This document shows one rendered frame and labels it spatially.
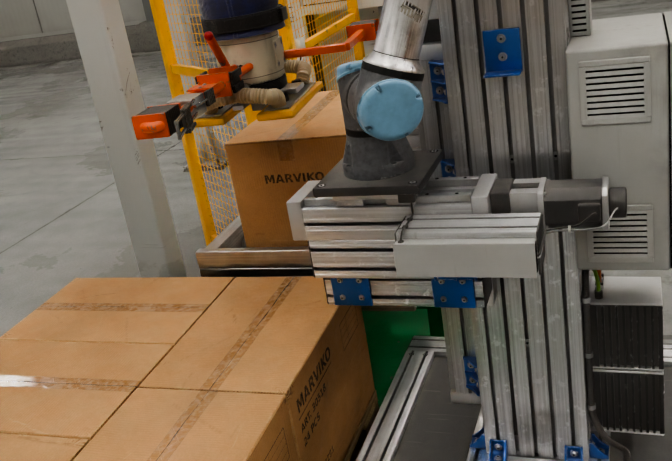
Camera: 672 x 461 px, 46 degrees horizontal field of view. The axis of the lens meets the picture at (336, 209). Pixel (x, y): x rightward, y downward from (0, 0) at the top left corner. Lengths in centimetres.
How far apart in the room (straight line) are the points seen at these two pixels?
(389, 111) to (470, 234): 28
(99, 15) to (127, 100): 35
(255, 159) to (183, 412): 85
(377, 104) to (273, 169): 103
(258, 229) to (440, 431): 83
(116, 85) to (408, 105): 210
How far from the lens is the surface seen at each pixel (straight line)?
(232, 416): 183
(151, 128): 163
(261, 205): 246
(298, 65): 235
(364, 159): 158
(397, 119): 142
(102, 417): 198
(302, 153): 235
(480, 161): 173
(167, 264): 357
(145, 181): 345
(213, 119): 212
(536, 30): 165
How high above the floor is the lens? 155
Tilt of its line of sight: 20 degrees down
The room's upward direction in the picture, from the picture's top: 10 degrees counter-clockwise
